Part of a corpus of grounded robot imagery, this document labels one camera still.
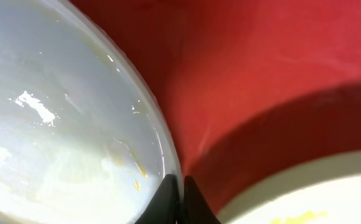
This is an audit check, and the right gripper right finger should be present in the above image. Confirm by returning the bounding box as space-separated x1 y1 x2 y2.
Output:
182 175 221 224

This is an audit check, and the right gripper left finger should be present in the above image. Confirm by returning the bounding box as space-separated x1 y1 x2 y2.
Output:
135 174 179 224

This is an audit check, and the light blue plate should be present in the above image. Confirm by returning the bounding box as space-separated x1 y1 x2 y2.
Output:
0 0 183 223

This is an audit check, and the red plastic tray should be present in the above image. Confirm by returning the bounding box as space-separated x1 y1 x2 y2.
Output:
73 0 361 212

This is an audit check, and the light green plate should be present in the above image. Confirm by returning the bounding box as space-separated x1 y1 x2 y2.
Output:
217 151 361 224

